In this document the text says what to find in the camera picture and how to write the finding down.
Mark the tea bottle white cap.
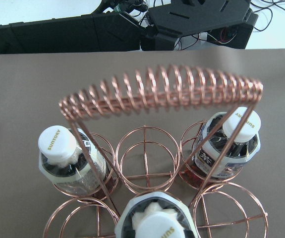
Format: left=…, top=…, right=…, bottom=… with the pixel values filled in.
left=114, top=191, right=200, bottom=238

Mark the tea bottle in rack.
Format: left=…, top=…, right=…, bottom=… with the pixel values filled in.
left=38, top=125, right=100, bottom=197
left=181, top=106, right=261, bottom=189

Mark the copper wire bottle rack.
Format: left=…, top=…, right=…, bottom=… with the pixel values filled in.
left=43, top=65, right=268, bottom=238

